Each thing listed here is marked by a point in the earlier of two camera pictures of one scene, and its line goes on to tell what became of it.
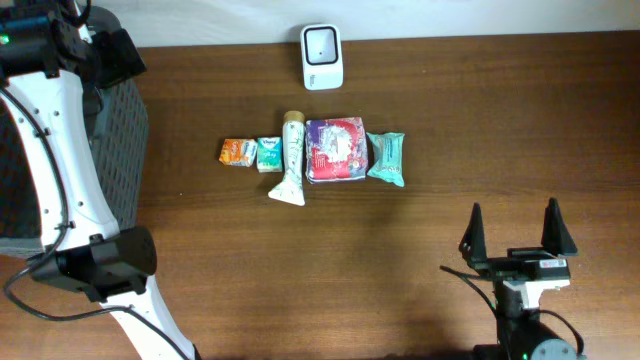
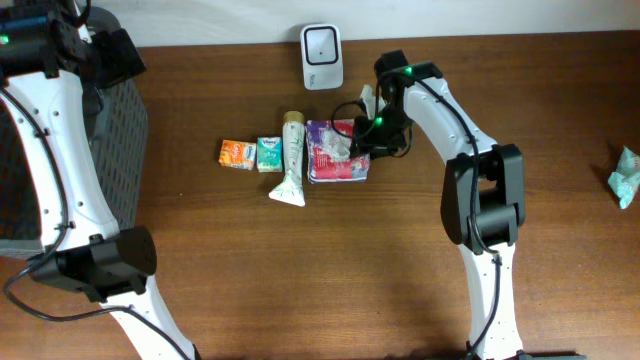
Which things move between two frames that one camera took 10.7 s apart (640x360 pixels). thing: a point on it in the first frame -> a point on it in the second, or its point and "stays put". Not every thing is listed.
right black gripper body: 497,264 -> 385,130
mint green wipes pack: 388,157 -> 625,180
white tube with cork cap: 291,187 stays put
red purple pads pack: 335,149 stays put
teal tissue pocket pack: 269,154 stays put
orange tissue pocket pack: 239,152 stays put
